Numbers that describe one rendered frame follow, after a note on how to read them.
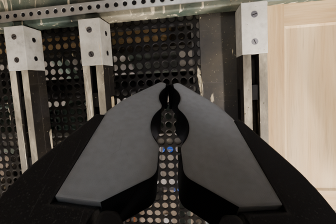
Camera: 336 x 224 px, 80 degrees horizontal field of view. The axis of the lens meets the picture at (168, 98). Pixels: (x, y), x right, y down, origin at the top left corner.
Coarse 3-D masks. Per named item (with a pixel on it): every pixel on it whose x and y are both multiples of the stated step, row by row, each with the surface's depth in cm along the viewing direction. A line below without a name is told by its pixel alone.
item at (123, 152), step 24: (144, 96) 10; (120, 120) 8; (144, 120) 8; (96, 144) 7; (120, 144) 7; (144, 144) 7; (72, 168) 6; (96, 168) 6; (120, 168) 6; (144, 168) 6; (72, 192) 6; (96, 192) 6; (120, 192) 6; (144, 192) 6; (120, 216) 6
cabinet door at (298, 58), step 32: (320, 0) 52; (288, 32) 54; (320, 32) 53; (288, 64) 54; (320, 64) 53; (288, 96) 55; (320, 96) 54; (288, 128) 56; (320, 128) 55; (288, 160) 57; (320, 160) 55; (320, 192) 56
